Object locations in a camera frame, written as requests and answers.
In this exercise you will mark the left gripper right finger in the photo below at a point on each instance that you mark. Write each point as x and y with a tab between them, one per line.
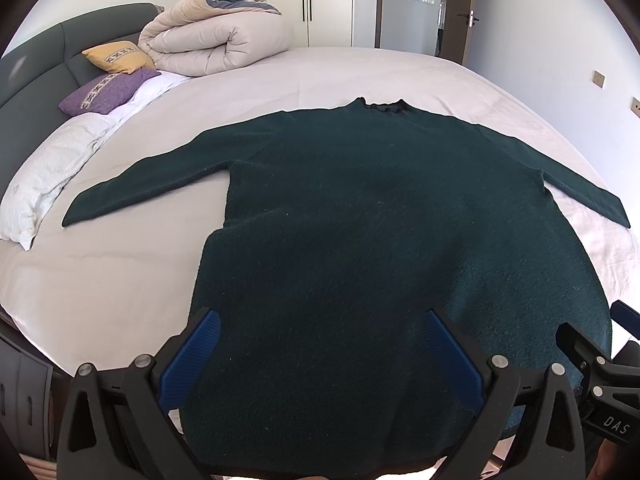
548	443

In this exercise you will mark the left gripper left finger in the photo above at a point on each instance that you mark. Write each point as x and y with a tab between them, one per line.
116	423

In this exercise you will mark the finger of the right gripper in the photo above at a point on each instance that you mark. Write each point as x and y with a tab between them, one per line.
626	317
584	354

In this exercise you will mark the dark green sweater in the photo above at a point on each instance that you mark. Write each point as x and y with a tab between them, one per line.
342	229

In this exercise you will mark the grey bedside cabinet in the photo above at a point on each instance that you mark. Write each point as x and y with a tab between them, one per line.
33	396

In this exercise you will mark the white bed sheet mattress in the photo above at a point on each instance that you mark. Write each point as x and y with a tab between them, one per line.
106	289

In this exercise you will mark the white pillow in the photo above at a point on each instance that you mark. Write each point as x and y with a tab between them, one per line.
37	184

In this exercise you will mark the purple patterned cushion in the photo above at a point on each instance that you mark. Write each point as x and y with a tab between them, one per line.
106	92

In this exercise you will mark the dark brown door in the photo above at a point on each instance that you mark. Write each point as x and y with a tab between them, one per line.
459	20

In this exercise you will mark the dark grey upholstered headboard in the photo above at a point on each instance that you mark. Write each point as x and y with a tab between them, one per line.
37	75

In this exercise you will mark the yellow patterned cushion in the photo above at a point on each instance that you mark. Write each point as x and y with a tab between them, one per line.
119	57

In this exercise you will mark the rolled beige duvet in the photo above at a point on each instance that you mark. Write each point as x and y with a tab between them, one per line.
197	38

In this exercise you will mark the wall switch plate near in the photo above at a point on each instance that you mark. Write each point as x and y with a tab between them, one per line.
635	106

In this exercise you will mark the wall switch plate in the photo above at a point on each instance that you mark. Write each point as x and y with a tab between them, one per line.
598	79
635	106

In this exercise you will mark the wall switch plate far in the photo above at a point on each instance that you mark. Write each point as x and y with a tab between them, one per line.
598	79

